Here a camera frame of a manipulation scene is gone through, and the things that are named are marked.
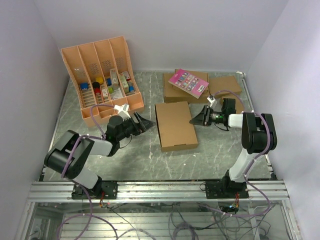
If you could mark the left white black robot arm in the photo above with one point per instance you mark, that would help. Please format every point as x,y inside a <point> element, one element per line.
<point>69,155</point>

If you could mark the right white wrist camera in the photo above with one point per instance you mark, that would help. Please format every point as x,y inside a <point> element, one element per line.
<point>212,101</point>

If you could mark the green white small carton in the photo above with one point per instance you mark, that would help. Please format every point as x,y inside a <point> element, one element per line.
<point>124,83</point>

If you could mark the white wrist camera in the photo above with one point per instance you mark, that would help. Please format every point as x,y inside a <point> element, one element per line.
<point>122,111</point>
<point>212,101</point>

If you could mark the peach plastic file organizer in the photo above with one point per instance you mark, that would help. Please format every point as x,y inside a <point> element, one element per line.
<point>94,70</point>

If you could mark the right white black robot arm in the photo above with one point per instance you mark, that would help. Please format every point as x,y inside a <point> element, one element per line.
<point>258,138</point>

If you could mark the small folded cardboard box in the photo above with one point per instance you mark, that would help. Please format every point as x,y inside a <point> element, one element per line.
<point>238,105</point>

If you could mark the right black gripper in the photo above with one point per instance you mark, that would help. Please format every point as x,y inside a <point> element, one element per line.
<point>203,118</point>

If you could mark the aluminium mounting rail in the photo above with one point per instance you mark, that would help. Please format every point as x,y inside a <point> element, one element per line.
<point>152,192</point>

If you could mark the folded cardboard box under book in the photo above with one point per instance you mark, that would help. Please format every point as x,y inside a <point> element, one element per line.
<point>173,94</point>

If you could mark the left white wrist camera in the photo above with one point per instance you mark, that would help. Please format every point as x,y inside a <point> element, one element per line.
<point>122,111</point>

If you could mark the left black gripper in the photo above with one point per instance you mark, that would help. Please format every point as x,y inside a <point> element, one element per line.
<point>145,124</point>

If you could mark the pink paperback book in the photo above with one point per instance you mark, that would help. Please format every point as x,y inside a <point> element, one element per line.
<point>193,83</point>

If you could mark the large cardboard box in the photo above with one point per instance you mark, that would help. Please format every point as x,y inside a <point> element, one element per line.
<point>175,131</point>

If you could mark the folded cardboard box middle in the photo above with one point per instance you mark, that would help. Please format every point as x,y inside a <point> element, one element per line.
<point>220,86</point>

